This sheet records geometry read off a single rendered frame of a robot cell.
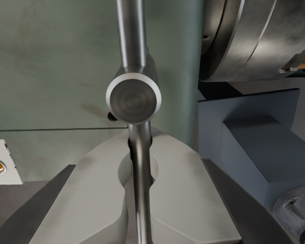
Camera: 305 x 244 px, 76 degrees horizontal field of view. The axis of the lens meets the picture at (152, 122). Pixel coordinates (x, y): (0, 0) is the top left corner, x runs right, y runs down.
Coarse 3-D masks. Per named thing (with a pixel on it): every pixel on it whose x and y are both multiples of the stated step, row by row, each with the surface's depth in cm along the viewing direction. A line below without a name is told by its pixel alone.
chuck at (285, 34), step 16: (288, 0) 20; (304, 0) 21; (272, 16) 22; (288, 16) 22; (304, 16) 22; (272, 32) 23; (288, 32) 23; (304, 32) 23; (256, 48) 25; (272, 48) 25; (288, 48) 25; (304, 48) 25; (256, 64) 27; (272, 64) 27; (240, 80) 34; (256, 80) 34
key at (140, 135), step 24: (120, 0) 7; (120, 24) 8; (144, 24) 8; (120, 48) 8; (144, 48) 8; (144, 144) 10; (144, 168) 11; (144, 192) 11; (144, 216) 12; (144, 240) 12
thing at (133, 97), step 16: (112, 80) 8; (128, 80) 7; (144, 80) 7; (112, 96) 8; (128, 96) 8; (144, 96) 8; (160, 96) 8; (112, 112) 8; (128, 112) 8; (144, 112) 8
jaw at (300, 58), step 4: (304, 52) 26; (296, 56) 27; (300, 56) 27; (304, 56) 27; (292, 60) 28; (296, 60) 28; (300, 60) 28; (304, 60) 28; (288, 64) 29; (292, 64) 29; (296, 64) 29; (284, 68) 30
